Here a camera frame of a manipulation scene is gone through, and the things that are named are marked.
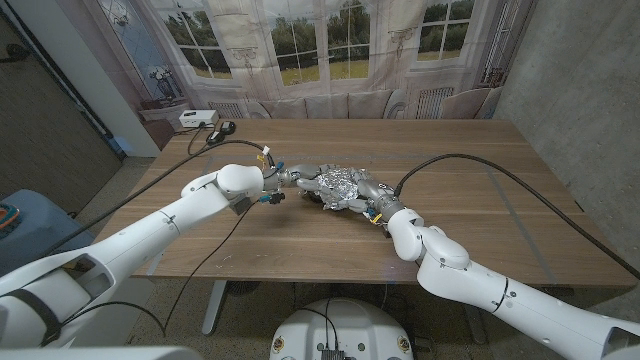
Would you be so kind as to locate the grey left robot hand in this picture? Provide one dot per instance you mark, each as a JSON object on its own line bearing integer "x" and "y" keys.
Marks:
{"x": 302, "y": 172}

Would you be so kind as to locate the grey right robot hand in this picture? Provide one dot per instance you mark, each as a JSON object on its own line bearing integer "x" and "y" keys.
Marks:
{"x": 382, "y": 200}

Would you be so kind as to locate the black mug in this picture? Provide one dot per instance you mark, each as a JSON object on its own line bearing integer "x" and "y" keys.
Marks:
{"x": 314, "y": 198}

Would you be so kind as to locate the aluminum foil sheet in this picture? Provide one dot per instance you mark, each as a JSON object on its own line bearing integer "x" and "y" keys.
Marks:
{"x": 340, "y": 187}

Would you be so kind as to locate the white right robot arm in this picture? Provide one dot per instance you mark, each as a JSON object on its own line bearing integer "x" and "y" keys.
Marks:
{"x": 475, "y": 285}

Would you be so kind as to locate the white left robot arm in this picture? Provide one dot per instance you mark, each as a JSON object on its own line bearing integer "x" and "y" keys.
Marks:
{"x": 150, "y": 235}

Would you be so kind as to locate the grey cube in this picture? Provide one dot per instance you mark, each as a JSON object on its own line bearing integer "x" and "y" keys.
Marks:
{"x": 243, "y": 205}

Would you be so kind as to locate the white power box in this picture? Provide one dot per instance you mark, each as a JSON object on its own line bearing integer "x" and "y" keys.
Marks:
{"x": 197, "y": 118}

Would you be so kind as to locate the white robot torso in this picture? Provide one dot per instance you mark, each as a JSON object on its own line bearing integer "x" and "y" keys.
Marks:
{"x": 345, "y": 325}

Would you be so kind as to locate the dark table leg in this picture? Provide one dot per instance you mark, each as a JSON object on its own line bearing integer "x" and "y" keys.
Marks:
{"x": 475, "y": 325}

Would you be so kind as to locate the white table leg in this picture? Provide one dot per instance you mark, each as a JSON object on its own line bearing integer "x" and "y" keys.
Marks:
{"x": 214, "y": 305}

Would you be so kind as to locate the blue storage bin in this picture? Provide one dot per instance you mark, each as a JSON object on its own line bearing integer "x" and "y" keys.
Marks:
{"x": 40, "y": 230}

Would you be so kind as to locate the orange teal device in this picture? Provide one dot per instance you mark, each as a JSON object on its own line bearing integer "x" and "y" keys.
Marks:
{"x": 7, "y": 217}

